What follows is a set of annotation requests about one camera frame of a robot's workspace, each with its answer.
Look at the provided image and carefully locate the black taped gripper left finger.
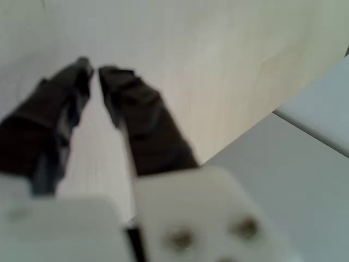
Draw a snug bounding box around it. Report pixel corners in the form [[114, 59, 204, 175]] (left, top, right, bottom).
[[0, 56, 95, 196]]

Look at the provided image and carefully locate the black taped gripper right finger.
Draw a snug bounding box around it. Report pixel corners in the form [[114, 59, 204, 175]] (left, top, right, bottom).
[[98, 65, 284, 262]]

